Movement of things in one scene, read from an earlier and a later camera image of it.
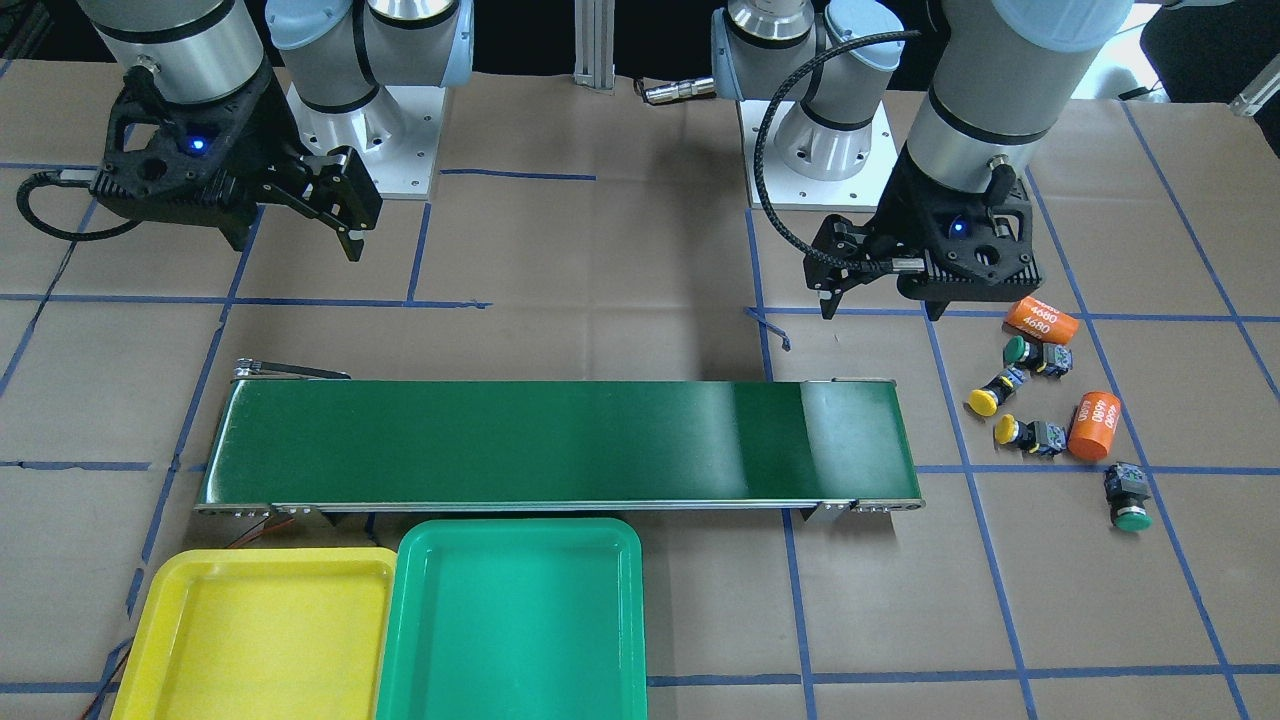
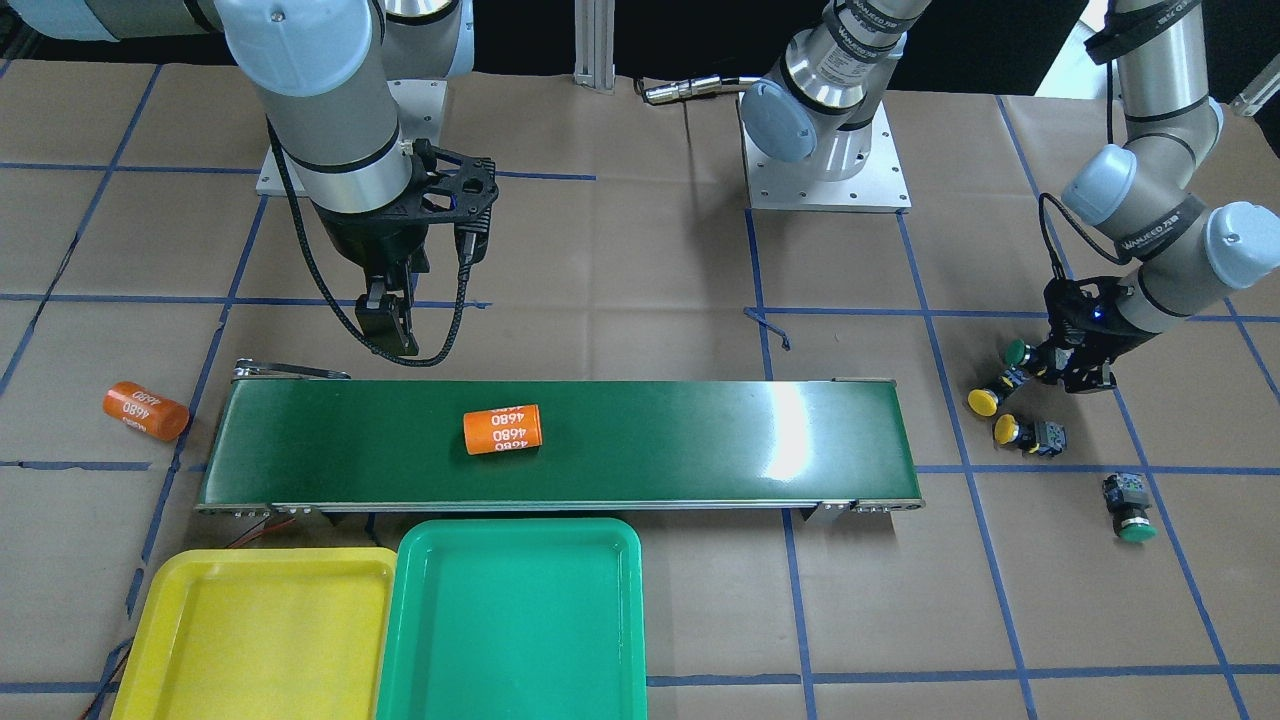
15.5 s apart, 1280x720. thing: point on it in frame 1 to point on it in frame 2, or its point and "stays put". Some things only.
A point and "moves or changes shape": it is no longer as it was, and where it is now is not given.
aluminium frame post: x=594 y=43 stays put
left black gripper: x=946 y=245 to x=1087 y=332
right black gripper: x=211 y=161 to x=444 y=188
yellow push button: x=985 y=401 moves or changes shape
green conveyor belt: x=290 y=442 stays put
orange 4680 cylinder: x=1040 y=320 to x=146 y=411
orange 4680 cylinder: x=1094 y=424 to x=502 y=428
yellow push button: x=1035 y=436 stays put
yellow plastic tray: x=263 y=634 stays put
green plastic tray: x=516 y=619 stays put
